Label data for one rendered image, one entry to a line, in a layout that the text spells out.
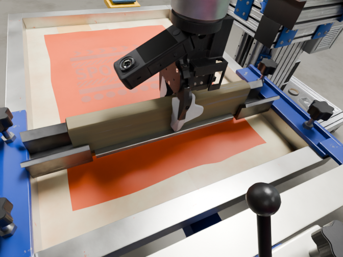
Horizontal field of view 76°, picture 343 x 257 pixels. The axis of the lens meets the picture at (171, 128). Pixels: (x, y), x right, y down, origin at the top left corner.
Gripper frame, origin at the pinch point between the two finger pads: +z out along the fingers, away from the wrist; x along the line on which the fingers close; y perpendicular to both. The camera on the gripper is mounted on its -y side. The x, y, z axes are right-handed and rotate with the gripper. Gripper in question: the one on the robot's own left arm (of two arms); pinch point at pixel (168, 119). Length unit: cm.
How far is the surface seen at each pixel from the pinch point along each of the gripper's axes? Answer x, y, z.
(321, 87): 76, 229, 99
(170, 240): 0, 12, 101
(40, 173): -2.6, -23.6, 2.3
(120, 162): -3.1, -10.9, 5.4
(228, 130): -3.3, 14.5, 5.2
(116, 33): 47.9, 2.0, 5.2
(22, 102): 15.4, -25.7, 2.0
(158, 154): -3.8, -3.3, 5.3
